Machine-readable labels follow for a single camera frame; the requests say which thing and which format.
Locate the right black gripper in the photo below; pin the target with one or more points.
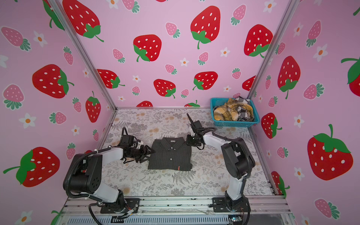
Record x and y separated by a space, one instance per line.
188 141

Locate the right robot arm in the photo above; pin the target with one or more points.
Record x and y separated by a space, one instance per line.
239 164

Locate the teal plastic basket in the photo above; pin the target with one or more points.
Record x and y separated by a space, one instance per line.
219 101

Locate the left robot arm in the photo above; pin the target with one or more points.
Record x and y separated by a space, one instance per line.
83 179

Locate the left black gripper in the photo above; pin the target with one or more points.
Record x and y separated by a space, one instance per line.
145 153

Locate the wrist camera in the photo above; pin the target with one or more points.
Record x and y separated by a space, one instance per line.
196 126
128 141

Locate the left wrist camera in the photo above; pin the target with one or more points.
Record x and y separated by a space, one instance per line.
128 141

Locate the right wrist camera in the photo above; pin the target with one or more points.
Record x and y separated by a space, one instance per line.
196 126

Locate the yellow plaid shirt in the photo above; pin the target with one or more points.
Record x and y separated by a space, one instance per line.
235 110

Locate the dark grey pinstripe shirt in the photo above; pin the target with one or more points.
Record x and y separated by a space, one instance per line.
170 154

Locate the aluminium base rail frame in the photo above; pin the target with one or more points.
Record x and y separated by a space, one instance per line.
180 210

